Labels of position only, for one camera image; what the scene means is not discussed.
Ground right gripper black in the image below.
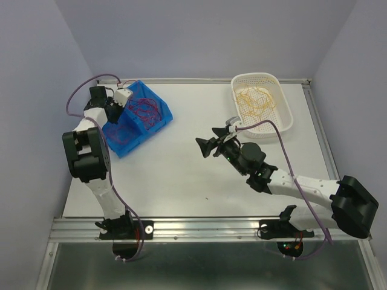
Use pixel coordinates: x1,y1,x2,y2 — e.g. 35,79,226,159
196,126,247,176

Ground aluminium front rail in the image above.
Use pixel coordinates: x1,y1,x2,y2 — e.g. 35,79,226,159
48,214,372,242

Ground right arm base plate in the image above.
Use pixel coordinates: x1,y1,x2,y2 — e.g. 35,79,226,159
257,219,314,240

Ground white perforated basket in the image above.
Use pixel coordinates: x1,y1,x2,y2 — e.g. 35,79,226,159
231,72,293,133

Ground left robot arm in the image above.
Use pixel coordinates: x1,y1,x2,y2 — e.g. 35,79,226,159
62,86,135,240

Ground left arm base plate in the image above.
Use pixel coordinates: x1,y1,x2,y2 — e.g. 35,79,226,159
99,219,154,240

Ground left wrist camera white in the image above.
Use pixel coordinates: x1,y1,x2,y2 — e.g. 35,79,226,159
113,88,133,107

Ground yellow wire in basket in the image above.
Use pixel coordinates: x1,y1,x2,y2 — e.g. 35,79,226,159
234,84,278,131

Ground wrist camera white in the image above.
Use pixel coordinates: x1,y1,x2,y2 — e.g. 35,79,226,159
113,88,133,107
224,117,243,142

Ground blue plastic bin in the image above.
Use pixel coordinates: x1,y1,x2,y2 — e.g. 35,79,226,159
102,80,173,158

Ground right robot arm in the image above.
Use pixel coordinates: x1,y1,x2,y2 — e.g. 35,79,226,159
195,127,379,239

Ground red wire in bin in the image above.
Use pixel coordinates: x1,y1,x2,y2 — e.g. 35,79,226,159
107,80,163,146

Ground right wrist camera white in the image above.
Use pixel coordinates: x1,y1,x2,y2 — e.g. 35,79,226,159
224,117,243,142

